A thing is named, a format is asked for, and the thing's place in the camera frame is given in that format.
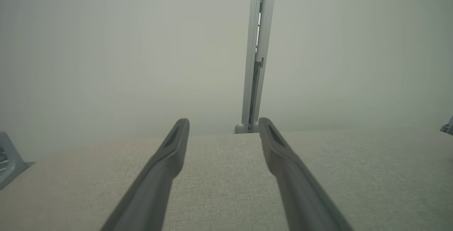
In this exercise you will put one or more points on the grey metal partition post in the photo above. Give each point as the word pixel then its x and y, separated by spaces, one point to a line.
pixel 252 46

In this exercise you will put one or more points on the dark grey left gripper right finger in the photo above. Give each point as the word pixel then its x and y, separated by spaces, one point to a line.
pixel 304 199

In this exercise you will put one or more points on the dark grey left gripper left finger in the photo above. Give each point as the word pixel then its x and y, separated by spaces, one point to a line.
pixel 148 195

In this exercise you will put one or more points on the grey metal fitting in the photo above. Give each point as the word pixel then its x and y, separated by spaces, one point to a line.
pixel 447 127

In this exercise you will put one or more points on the grey metal shelf frame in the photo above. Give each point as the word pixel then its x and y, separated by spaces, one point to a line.
pixel 14 160

